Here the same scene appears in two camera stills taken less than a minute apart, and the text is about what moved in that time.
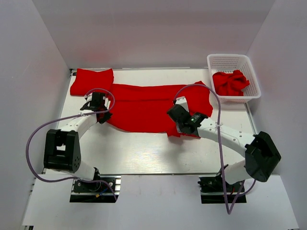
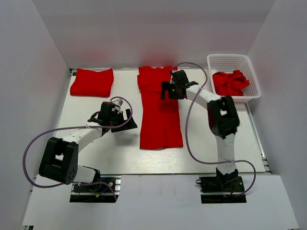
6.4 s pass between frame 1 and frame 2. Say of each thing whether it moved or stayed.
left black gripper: moved
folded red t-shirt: stayed
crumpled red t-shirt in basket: stayed
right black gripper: moved
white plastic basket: stayed
